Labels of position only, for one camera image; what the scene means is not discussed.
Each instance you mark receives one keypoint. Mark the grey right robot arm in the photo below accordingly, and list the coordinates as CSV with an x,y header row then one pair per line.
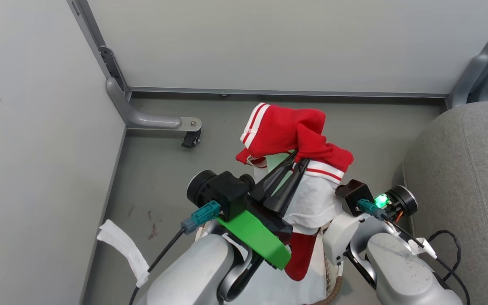
x,y
400,271

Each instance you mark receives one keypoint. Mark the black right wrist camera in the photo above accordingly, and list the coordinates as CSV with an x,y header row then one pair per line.
x,y
403,199

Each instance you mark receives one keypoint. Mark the grey fabric seat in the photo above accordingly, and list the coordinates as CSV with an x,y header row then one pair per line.
x,y
464,190

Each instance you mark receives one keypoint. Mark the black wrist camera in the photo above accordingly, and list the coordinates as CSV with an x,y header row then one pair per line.
x,y
403,199
223,190

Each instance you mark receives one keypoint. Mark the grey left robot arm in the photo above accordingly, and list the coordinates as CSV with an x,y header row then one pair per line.
x,y
189,275

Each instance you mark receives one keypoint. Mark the red and white garment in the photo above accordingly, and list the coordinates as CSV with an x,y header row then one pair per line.
x,y
286,131

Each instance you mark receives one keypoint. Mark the grey partition foot with caster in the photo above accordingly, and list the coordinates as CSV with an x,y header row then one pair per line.
x,y
142,120

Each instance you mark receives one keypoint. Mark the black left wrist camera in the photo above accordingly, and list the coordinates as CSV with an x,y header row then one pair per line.
x,y
223,190

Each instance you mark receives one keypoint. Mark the white cloth strip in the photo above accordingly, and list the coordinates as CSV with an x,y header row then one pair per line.
x,y
125,250

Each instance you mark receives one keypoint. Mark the white partition panel grey frame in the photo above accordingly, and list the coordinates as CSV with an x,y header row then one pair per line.
x,y
290,42

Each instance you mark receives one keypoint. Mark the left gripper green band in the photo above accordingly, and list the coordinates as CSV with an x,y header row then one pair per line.
x,y
254,237

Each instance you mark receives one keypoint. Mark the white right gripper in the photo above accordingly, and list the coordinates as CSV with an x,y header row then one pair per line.
x,y
339,237

